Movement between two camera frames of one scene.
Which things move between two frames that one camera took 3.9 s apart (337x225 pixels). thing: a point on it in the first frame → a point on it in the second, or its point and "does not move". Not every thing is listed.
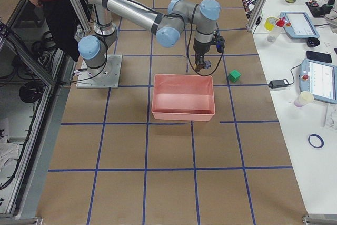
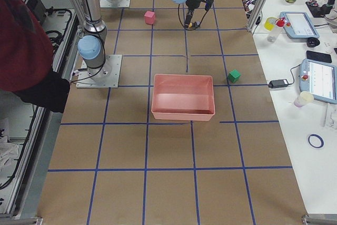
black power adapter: [277, 83] does not move
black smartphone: [318, 56] does not move
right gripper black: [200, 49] → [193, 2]
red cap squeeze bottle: [273, 35] does not move
